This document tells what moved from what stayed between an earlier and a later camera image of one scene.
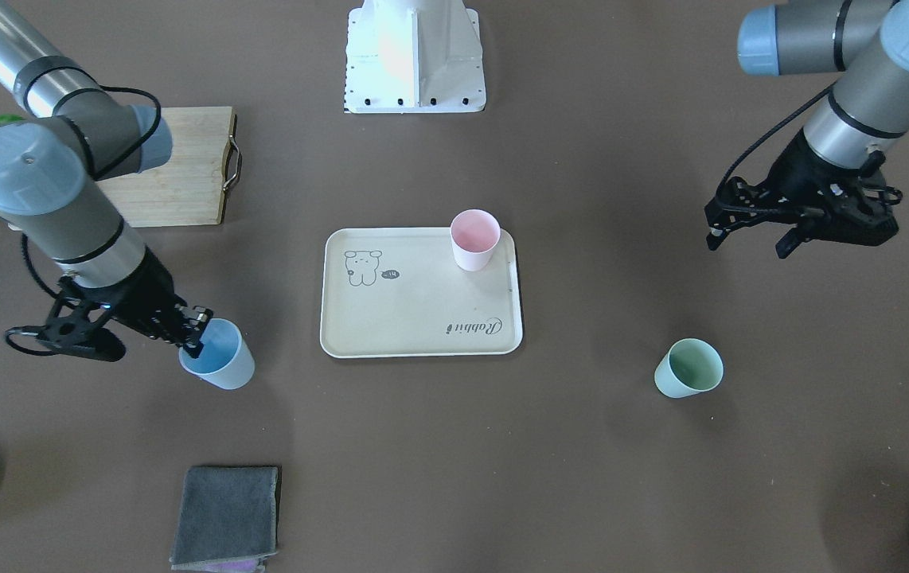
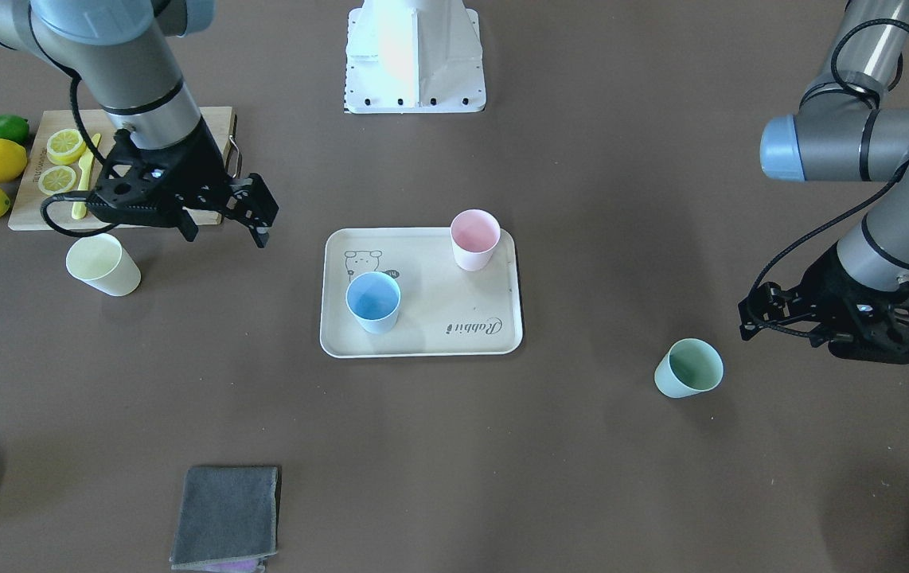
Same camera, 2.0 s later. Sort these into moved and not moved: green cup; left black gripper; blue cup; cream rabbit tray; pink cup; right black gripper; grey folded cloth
Moved: right black gripper; blue cup; left black gripper
Not moved: grey folded cloth; cream rabbit tray; green cup; pink cup
